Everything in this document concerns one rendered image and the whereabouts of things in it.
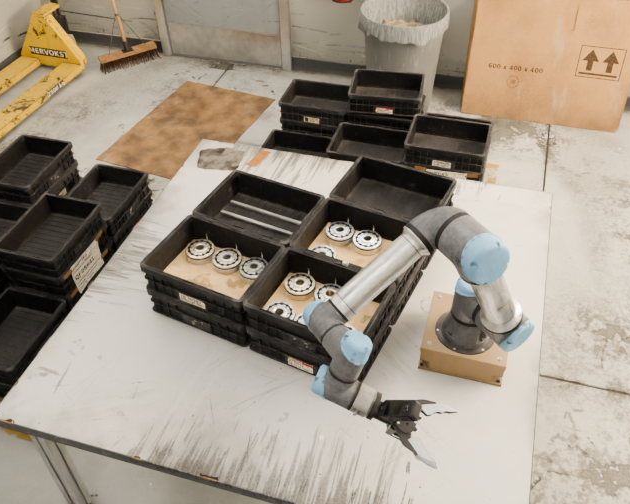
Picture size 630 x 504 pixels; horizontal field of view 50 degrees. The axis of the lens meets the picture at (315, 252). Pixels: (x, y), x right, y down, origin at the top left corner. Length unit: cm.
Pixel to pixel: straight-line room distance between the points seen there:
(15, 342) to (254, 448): 142
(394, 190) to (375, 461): 111
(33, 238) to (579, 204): 291
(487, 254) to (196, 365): 108
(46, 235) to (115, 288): 76
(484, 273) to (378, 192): 110
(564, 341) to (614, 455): 59
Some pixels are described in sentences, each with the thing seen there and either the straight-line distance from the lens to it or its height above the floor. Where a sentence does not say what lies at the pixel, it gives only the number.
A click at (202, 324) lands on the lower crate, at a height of 74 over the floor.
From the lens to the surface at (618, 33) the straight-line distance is 471.
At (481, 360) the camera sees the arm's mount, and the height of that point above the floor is 80.
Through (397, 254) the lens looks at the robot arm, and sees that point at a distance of 167.
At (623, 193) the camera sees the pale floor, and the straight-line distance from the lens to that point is 432.
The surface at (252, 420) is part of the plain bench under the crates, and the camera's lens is 210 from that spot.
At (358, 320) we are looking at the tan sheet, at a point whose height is 83.
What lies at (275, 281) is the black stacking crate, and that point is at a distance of 223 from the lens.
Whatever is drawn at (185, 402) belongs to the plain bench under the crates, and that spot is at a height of 70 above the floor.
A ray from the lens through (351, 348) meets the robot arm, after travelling 158.
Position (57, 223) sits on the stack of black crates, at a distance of 329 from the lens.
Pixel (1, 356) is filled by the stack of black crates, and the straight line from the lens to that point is 310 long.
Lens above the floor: 244
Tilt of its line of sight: 43 degrees down
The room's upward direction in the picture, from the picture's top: 2 degrees counter-clockwise
